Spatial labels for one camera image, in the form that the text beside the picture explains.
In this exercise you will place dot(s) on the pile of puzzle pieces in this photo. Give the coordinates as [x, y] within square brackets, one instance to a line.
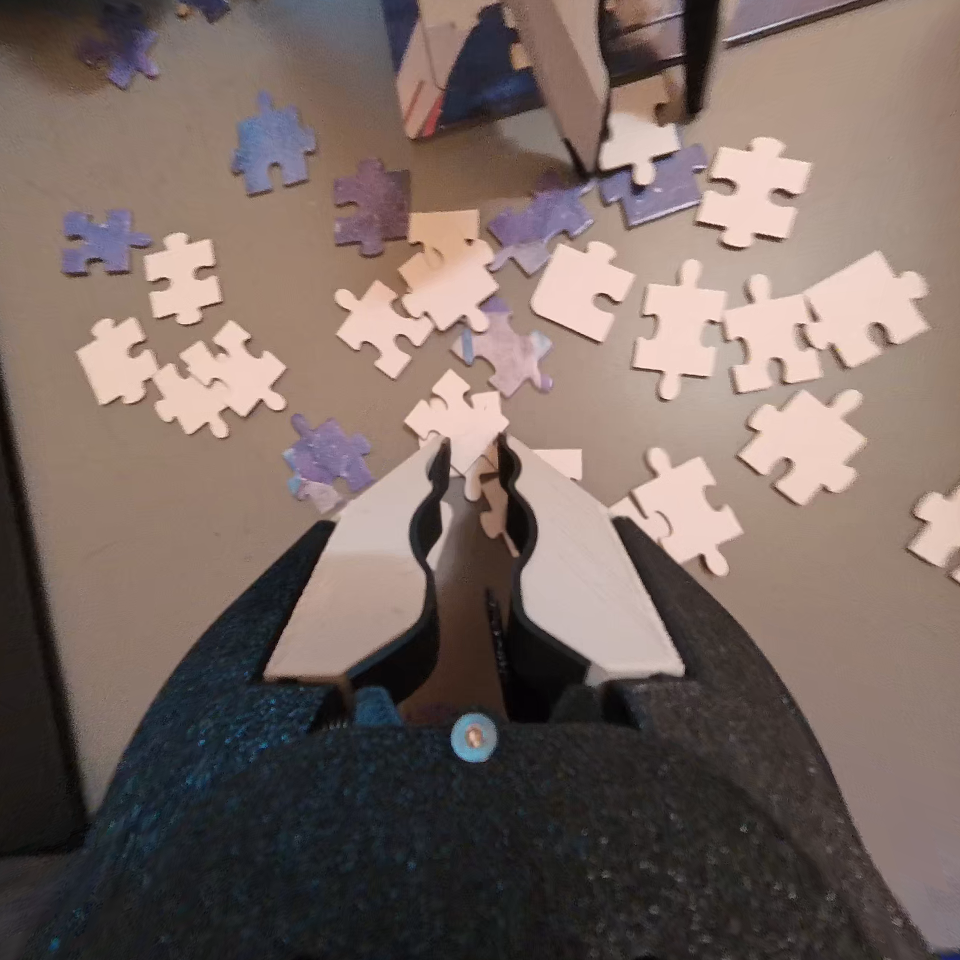
[585, 292]

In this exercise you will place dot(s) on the white backed puzzle piece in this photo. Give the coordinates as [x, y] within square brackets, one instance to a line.
[637, 142]

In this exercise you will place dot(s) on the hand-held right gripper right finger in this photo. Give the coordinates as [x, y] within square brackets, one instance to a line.
[592, 592]

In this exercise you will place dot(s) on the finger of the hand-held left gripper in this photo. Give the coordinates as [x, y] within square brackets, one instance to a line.
[570, 75]
[701, 52]

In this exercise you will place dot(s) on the blue space puzzle frame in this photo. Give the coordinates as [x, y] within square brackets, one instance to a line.
[480, 67]

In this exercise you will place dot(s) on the white striped corner puzzle piece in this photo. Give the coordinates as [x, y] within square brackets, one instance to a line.
[427, 82]

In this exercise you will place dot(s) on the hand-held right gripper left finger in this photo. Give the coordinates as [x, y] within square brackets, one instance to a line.
[352, 592]

